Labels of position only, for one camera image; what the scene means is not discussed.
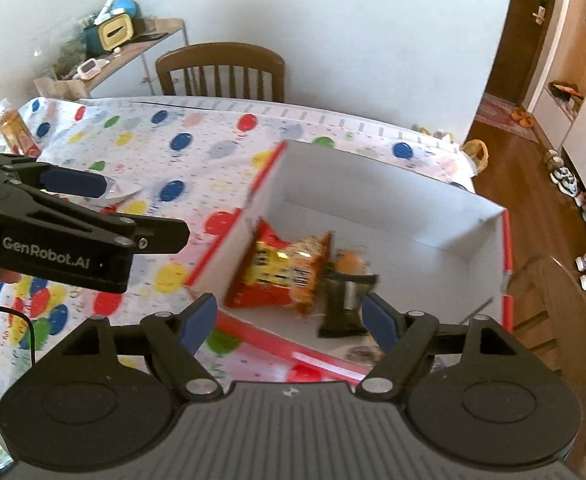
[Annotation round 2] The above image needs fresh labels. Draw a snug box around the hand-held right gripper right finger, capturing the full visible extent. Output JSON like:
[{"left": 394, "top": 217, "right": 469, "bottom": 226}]
[{"left": 355, "top": 291, "right": 517, "bottom": 404}]

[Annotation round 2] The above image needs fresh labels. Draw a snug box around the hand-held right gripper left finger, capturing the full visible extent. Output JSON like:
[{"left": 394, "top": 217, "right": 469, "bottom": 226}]
[{"left": 66, "top": 292, "right": 224, "bottom": 404}]

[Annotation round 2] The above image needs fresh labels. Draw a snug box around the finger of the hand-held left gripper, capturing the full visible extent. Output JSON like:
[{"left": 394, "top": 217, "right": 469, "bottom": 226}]
[
  {"left": 0, "top": 151, "right": 109, "bottom": 199},
  {"left": 17, "top": 186, "right": 192, "bottom": 257}
]

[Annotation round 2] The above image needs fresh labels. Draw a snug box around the black snack packet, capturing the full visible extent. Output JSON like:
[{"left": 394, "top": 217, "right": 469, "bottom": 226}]
[{"left": 317, "top": 270, "right": 380, "bottom": 339}]

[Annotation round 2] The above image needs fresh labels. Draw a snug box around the orange jelly cup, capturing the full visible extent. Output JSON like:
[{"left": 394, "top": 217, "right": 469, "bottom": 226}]
[{"left": 333, "top": 249, "right": 374, "bottom": 277}]

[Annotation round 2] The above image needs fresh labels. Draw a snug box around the red snack bag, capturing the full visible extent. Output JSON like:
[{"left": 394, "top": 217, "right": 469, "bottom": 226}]
[{"left": 223, "top": 217, "right": 336, "bottom": 317}]

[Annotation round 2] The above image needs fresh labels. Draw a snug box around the red cardboard box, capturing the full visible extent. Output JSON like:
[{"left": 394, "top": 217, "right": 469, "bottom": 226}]
[{"left": 183, "top": 140, "right": 514, "bottom": 381}]

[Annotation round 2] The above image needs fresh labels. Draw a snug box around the amber tea bottle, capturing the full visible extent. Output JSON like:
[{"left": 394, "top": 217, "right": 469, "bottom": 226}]
[{"left": 0, "top": 102, "right": 41, "bottom": 158}]

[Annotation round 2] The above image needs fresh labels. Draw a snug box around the balloon print tablecloth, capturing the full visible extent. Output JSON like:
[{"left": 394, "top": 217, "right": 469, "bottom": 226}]
[{"left": 0, "top": 96, "right": 476, "bottom": 461}]

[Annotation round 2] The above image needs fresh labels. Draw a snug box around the white timer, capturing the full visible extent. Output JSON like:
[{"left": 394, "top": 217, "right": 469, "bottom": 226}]
[{"left": 73, "top": 59, "right": 109, "bottom": 80}]

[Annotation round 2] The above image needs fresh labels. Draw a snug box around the clear plastic jar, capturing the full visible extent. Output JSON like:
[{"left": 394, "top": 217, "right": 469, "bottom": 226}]
[{"left": 33, "top": 15, "right": 91, "bottom": 81}]

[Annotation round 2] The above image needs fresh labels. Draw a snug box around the small side table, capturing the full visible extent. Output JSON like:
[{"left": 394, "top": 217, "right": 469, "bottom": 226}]
[{"left": 33, "top": 17, "right": 190, "bottom": 98}]

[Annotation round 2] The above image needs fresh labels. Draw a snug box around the yellow green desk container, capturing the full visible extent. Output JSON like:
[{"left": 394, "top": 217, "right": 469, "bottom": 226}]
[{"left": 84, "top": 10, "right": 133, "bottom": 53}]

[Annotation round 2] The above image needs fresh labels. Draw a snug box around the round-back wooden chair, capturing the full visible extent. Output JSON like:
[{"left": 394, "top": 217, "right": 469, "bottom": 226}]
[{"left": 505, "top": 255, "right": 586, "bottom": 461}]

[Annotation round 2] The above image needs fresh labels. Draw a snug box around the wooden slat-back chair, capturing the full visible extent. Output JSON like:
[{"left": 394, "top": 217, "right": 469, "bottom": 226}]
[{"left": 154, "top": 42, "right": 286, "bottom": 103}]

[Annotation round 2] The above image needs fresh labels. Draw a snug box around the row of shoes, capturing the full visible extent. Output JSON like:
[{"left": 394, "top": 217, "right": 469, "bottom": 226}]
[{"left": 543, "top": 147, "right": 586, "bottom": 246}]

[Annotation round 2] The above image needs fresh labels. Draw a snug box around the patterned floor rug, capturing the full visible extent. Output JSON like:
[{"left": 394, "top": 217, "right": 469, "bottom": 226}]
[{"left": 474, "top": 95, "right": 541, "bottom": 143}]

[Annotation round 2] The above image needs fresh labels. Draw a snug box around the wooden door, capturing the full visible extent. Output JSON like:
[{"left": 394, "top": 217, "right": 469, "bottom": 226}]
[{"left": 485, "top": 0, "right": 564, "bottom": 106}]

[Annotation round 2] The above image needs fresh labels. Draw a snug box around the black cable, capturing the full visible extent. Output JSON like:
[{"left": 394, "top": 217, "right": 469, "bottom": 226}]
[{"left": 0, "top": 305, "right": 36, "bottom": 456}]

